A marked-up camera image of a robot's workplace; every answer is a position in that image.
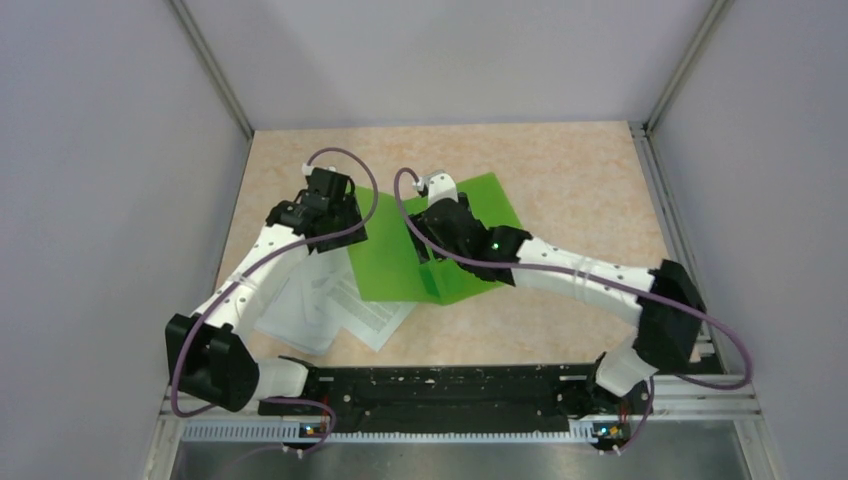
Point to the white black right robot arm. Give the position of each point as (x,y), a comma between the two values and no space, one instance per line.
(662,303)

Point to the aluminium corner post left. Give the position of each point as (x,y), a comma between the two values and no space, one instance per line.
(209,64)

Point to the aluminium corner post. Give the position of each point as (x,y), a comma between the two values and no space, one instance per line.
(688,61)
(209,64)

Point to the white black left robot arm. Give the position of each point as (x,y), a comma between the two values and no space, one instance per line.
(207,353)

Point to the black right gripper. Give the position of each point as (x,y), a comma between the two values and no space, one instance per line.
(420,243)

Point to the white printed paper sheet front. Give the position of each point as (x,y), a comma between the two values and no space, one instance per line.
(373,323)

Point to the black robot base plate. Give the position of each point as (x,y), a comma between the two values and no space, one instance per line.
(459,399)

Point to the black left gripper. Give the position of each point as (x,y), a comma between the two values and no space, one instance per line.
(341,240)

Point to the aluminium frame rail front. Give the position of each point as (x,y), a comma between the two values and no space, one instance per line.
(709,428)

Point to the aluminium corner post right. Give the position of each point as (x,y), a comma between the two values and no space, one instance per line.
(688,61)

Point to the green plastic clip folder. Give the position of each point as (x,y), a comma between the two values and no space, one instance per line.
(386,267)

